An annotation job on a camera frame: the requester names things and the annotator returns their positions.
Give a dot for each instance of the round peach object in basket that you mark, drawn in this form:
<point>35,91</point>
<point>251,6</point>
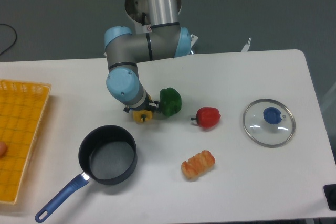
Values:
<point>3,148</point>

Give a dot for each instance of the dark saucepan with blue handle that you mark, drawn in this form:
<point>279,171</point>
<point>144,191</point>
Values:
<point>107,155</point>

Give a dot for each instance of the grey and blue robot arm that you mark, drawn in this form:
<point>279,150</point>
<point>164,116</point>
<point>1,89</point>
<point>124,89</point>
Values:
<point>124,50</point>

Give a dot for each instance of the toy salmon sushi piece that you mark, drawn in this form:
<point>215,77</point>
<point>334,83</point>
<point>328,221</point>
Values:
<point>198,164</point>

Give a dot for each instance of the yellow toy bell pepper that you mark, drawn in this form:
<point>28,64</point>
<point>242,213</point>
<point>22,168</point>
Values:
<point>142,116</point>

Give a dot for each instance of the glass lid with blue knob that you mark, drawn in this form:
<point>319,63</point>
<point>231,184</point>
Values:
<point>269,123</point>

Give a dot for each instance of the yellow woven plastic basket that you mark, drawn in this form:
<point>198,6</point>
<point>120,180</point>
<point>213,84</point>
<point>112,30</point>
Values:
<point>22,109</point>

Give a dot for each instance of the green toy bell pepper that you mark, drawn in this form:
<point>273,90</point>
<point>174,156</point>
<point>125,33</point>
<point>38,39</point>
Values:
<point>170,102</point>

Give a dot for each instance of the black device at table edge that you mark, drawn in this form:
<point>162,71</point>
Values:
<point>330,194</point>

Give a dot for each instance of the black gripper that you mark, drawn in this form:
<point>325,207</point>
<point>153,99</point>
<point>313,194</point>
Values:
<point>144,103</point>

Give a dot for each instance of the red toy bell pepper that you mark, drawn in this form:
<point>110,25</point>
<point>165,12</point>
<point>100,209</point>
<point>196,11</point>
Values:
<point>207,117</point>

